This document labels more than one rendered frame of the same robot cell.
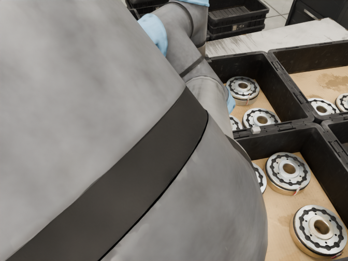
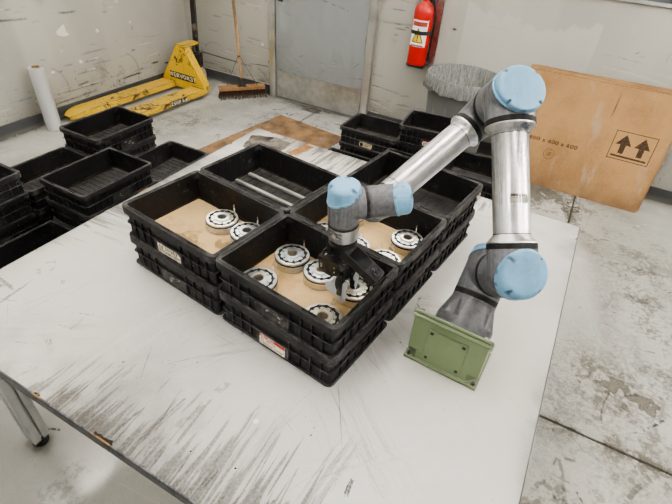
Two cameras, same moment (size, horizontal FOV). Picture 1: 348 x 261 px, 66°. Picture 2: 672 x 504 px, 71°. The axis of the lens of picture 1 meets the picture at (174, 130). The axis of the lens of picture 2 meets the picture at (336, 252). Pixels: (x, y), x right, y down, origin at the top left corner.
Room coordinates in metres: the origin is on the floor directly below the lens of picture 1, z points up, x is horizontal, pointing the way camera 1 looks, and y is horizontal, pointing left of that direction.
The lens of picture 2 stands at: (1.16, 0.60, 1.72)
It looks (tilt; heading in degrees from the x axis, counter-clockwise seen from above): 38 degrees down; 225
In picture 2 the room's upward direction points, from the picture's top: 5 degrees clockwise
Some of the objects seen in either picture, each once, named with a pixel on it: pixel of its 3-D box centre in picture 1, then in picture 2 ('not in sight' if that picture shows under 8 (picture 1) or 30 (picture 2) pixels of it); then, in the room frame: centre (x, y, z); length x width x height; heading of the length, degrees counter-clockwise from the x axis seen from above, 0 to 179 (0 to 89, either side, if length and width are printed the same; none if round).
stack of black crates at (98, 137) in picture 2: not in sight; (116, 158); (0.36, -2.07, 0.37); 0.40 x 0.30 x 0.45; 19
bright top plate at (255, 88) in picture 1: (242, 87); (258, 279); (0.62, -0.21, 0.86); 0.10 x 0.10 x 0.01
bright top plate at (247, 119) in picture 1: (261, 121); (292, 254); (0.48, -0.24, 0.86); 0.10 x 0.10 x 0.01
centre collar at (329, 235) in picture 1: (321, 227); not in sight; (0.19, -0.30, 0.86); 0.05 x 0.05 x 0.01
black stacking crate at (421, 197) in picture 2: not in sight; (411, 195); (-0.06, -0.24, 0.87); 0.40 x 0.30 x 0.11; 102
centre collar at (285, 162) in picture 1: (288, 169); not in sight; (0.33, -0.27, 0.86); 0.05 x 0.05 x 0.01
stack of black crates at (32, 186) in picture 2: not in sight; (57, 195); (0.74, -1.94, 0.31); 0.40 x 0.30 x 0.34; 19
